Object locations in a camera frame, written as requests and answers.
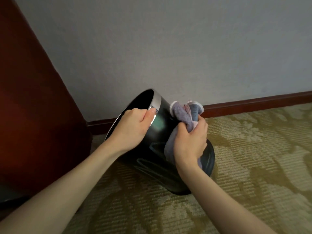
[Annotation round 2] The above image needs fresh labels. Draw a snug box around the person's left hand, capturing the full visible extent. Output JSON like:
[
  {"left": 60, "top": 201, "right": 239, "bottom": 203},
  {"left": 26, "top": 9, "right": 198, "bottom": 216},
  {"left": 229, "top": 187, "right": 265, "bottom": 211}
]
[{"left": 107, "top": 108, "right": 157, "bottom": 154}]

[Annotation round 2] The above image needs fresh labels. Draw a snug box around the person's right hand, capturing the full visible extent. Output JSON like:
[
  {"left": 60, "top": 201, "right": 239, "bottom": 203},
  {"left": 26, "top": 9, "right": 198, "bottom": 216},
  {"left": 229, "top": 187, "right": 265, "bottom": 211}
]
[{"left": 173, "top": 115, "right": 208, "bottom": 169}]

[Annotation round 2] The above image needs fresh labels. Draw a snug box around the grey cleaning cloth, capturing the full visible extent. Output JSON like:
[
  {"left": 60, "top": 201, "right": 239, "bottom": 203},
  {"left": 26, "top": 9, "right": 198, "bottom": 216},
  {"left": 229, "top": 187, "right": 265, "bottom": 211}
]
[{"left": 164, "top": 100, "right": 205, "bottom": 170}]

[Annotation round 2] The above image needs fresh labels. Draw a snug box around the black round waste bin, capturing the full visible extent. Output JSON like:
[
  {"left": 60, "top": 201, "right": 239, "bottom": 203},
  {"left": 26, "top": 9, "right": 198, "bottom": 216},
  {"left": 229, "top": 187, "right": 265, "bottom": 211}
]
[{"left": 104, "top": 89, "right": 215, "bottom": 196}]

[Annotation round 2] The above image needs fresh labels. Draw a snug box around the person's right forearm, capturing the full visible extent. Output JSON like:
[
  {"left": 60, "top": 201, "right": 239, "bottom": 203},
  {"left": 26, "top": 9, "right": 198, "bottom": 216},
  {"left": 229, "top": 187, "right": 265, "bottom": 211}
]
[{"left": 176, "top": 161, "right": 276, "bottom": 234}]

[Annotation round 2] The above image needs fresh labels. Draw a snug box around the person's left forearm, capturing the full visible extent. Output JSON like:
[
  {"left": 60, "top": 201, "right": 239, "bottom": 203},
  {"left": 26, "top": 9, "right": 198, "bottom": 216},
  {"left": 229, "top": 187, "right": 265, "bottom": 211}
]
[{"left": 0, "top": 142, "right": 120, "bottom": 234}]

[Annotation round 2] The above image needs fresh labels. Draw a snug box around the dark red wooden baseboard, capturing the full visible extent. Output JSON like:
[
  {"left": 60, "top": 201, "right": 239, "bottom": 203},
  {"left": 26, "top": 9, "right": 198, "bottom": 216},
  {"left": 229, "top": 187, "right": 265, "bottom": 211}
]
[{"left": 86, "top": 91, "right": 312, "bottom": 136}]

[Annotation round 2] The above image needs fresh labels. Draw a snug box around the dark red wooden cabinet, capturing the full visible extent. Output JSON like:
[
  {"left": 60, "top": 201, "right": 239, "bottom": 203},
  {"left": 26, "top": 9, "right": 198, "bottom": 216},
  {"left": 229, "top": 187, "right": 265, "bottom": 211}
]
[{"left": 0, "top": 0, "right": 92, "bottom": 209}]

